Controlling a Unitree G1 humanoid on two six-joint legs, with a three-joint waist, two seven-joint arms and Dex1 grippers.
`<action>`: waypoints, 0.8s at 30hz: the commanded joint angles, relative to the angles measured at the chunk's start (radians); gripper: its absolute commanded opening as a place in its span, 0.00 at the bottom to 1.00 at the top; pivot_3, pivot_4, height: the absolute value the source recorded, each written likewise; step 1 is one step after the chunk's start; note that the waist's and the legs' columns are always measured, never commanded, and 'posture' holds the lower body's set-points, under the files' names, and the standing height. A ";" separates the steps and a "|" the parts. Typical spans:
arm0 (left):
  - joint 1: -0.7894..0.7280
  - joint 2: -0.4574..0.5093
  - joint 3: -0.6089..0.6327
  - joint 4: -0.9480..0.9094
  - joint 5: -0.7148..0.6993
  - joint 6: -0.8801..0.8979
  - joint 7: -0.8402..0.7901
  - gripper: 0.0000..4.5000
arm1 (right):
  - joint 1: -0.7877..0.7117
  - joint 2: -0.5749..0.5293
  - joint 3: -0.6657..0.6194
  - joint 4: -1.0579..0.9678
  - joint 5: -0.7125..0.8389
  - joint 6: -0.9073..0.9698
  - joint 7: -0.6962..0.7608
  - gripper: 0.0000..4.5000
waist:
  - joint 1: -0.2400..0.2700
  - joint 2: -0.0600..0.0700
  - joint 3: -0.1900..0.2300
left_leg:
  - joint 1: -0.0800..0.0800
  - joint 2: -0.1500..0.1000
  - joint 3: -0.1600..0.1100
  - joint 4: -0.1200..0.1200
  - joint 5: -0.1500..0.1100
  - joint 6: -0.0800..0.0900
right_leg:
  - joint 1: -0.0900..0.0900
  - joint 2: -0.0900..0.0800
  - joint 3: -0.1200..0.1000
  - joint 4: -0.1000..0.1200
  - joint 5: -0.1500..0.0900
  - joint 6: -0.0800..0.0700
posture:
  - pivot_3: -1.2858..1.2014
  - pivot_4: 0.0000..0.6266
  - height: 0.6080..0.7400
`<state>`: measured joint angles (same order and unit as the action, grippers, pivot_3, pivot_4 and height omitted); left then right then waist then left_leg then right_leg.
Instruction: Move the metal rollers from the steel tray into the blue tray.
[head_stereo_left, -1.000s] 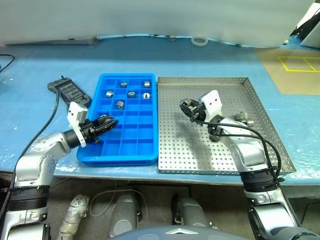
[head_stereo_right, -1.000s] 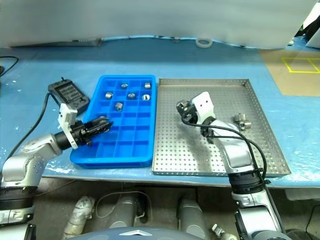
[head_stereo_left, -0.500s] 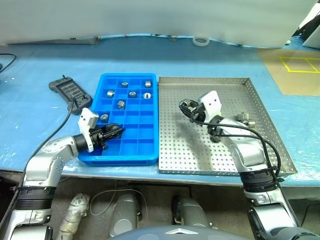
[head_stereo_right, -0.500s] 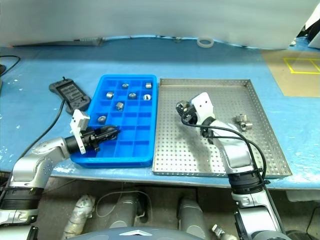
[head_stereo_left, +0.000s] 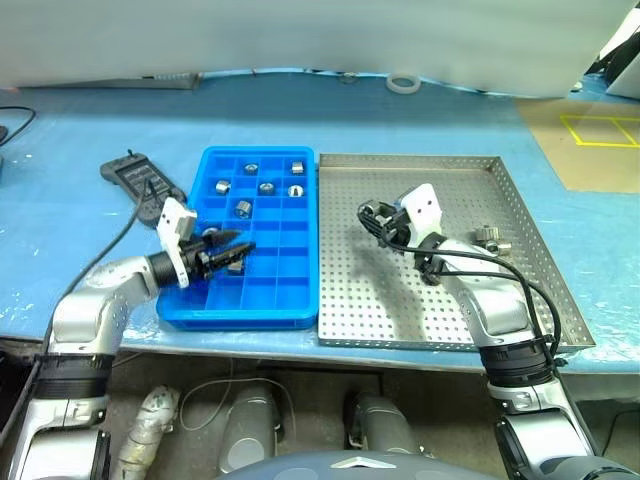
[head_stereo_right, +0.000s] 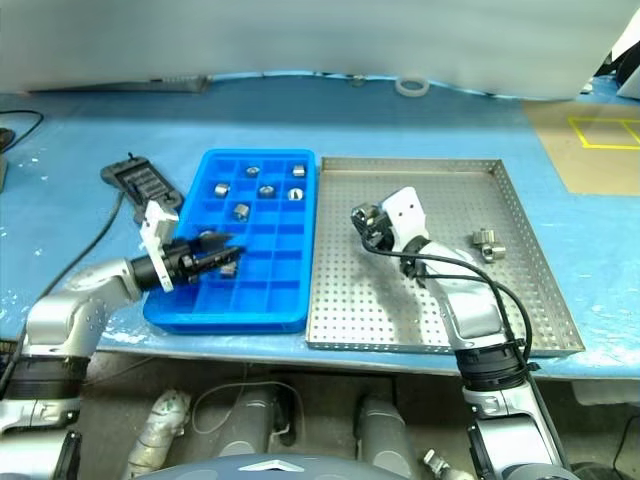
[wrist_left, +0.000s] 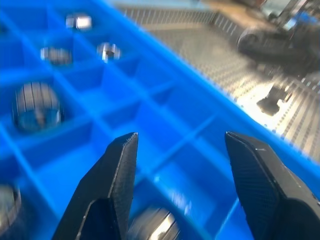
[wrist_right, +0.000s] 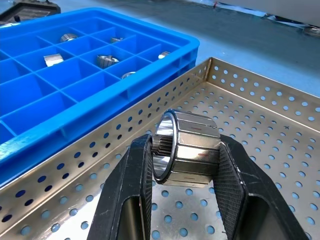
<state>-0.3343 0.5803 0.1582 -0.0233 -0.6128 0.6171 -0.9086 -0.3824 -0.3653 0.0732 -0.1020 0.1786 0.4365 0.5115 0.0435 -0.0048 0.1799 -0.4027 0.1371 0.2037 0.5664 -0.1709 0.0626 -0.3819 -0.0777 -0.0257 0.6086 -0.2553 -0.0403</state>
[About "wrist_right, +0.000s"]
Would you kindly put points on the metal nut middle compartment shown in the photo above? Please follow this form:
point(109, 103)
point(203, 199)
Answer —
point(107, 59)

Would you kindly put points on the black boxy device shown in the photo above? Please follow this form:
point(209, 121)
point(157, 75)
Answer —
point(32, 11)

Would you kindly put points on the blue compartment tray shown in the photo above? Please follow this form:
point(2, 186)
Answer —
point(82, 82)

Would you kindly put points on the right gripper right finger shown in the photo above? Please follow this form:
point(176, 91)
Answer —
point(232, 190)

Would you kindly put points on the perforated metal tray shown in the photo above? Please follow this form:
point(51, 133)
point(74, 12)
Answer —
point(272, 175)

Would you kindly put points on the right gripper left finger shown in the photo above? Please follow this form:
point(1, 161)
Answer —
point(135, 170)

